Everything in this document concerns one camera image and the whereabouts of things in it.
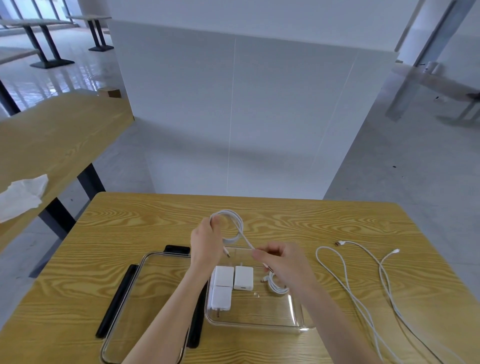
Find person's left hand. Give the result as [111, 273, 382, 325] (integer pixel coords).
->
[190, 216, 226, 271]

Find person's right hand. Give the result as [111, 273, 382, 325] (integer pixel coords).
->
[251, 241, 320, 297]

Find white charging cable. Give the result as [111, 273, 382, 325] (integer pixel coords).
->
[209, 209, 275, 273]

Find person's left forearm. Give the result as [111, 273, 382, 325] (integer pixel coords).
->
[122, 267, 211, 364]

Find person's right forearm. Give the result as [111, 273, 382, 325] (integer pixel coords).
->
[294, 282, 381, 364]

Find clear plastic storage box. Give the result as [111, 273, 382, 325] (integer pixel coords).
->
[203, 245, 315, 334]

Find white charger block with prongs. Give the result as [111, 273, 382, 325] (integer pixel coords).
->
[209, 285, 233, 318]

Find clear lid with black clips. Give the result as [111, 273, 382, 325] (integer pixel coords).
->
[95, 244, 208, 364]

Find wooden side table black legs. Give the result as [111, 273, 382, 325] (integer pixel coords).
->
[0, 90, 135, 279]

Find white crumpled tissue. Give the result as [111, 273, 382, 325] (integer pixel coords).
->
[0, 174, 50, 224]

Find grey table with black base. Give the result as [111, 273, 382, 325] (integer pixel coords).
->
[68, 14, 115, 52]
[0, 18, 76, 70]

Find small coiled white cable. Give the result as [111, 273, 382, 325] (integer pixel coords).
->
[261, 271, 290, 296]

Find long loose white cable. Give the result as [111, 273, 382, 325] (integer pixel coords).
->
[315, 240, 467, 364]

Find grey slanted steel post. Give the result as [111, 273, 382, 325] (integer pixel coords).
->
[385, 0, 478, 122]

